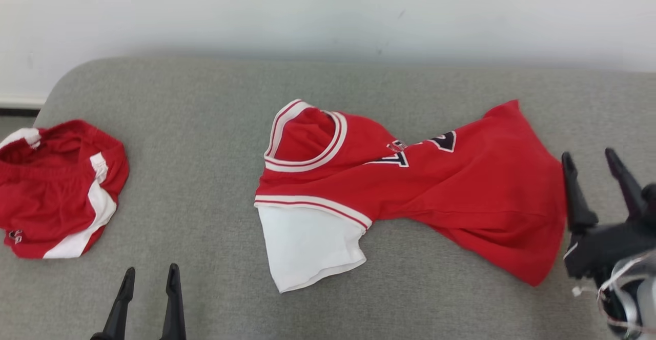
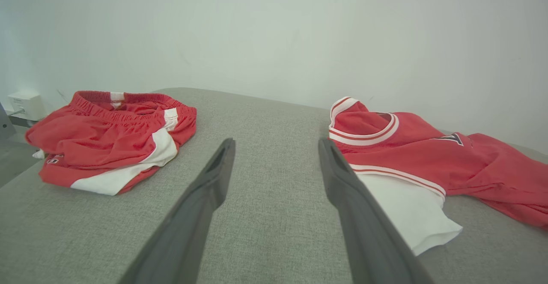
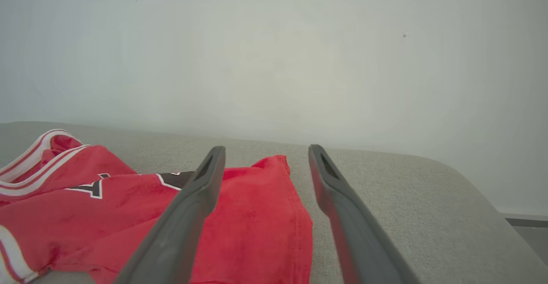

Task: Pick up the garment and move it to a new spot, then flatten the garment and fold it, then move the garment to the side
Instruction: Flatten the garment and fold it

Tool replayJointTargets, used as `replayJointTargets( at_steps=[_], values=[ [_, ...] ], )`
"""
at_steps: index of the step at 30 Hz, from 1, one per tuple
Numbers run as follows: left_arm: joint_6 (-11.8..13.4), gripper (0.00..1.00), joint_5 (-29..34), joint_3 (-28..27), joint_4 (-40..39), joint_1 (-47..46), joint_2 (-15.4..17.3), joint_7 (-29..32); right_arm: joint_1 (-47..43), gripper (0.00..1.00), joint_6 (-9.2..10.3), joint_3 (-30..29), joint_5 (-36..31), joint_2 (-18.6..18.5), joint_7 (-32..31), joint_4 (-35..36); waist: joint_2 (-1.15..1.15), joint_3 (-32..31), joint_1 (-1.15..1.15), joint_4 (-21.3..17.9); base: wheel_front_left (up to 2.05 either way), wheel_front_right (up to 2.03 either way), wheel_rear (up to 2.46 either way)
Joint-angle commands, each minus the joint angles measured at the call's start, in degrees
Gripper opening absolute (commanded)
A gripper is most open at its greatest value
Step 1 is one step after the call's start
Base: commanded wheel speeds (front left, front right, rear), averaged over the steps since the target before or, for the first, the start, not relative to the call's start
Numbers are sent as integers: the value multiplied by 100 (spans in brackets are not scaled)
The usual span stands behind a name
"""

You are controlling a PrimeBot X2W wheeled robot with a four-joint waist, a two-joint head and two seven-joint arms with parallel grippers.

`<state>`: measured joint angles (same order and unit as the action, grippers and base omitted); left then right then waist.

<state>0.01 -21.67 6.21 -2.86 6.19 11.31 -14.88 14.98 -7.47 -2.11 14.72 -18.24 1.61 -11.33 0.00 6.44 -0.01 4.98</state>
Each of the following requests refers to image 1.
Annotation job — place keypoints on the wall baseboard strip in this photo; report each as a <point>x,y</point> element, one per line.
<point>18,105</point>

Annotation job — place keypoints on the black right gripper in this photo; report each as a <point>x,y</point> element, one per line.
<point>605,247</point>

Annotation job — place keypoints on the red and white shorts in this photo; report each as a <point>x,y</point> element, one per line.
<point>51,201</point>

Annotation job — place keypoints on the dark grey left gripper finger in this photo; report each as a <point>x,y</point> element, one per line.
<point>120,309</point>
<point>174,309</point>

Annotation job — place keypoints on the red and white jersey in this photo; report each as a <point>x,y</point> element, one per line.
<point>461,196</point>

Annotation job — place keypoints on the white and grey right arm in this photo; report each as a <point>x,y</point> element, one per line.
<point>638,299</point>

